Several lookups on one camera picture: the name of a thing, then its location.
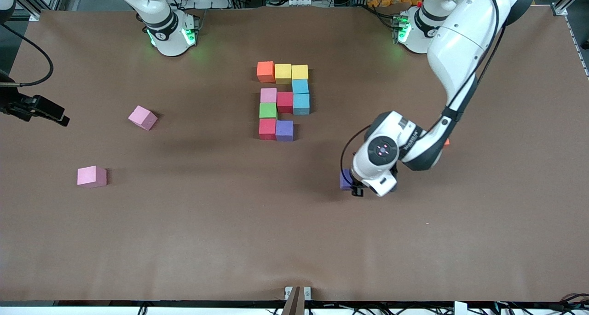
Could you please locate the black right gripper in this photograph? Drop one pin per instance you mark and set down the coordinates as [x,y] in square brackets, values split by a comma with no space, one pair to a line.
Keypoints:
[14,105]

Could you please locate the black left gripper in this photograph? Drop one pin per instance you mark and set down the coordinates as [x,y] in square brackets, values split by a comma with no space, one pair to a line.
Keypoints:
[357,191]

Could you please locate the purple foam cube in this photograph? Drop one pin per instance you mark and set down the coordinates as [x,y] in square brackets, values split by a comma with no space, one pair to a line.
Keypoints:
[345,179]
[284,131]

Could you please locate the blue foam cube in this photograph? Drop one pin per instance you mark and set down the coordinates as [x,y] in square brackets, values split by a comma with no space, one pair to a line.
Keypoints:
[301,104]
[300,85]

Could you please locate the red foam cube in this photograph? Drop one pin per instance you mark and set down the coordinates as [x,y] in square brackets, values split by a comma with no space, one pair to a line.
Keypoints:
[285,102]
[267,129]

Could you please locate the green foam cube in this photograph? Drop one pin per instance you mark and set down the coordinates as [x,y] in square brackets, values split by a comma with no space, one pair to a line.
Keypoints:
[268,110]

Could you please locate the pink foam cube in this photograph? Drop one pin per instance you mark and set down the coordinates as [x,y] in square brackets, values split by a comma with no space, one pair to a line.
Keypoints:
[91,176]
[268,95]
[142,117]

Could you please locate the yellow foam cube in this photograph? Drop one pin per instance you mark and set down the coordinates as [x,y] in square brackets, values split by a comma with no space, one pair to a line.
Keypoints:
[300,72]
[283,73]

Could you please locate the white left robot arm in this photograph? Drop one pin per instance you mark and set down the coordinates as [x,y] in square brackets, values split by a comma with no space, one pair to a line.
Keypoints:
[460,43]

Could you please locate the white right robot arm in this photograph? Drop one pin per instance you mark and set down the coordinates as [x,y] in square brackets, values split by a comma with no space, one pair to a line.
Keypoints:
[165,25]

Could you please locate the brown paper table cover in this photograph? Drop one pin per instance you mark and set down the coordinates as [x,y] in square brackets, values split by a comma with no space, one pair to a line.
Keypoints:
[294,241]

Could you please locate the aluminium frame post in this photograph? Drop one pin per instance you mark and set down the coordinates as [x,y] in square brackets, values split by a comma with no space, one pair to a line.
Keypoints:
[562,6]
[32,12]

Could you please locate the silver mounting bracket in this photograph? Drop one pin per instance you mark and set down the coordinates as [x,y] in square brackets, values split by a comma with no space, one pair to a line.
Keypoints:
[288,291]

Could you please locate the grey camera pole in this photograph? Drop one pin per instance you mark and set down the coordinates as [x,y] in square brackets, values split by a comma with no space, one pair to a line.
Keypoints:
[294,303]

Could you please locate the aluminium side rail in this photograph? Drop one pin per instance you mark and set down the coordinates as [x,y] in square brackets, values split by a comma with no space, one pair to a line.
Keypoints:
[577,48]

